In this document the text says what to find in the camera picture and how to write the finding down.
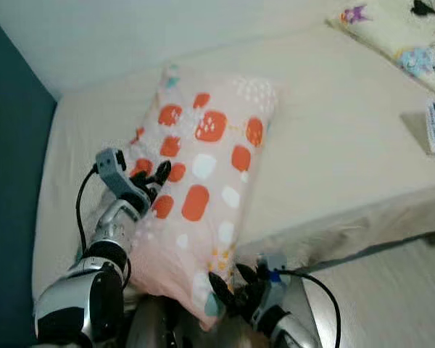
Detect pink pillow orange patches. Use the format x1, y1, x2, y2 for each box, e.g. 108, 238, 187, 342
122, 64, 280, 331

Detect grey black robot left leg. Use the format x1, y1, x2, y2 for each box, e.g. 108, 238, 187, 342
125, 293, 178, 348

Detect beige sheeted mattress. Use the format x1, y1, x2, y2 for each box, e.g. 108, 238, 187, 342
33, 22, 435, 299

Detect cream cartoon print blanket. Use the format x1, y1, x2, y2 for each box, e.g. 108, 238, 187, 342
328, 0, 435, 99

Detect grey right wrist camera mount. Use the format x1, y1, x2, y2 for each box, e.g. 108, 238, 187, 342
257, 252, 291, 309

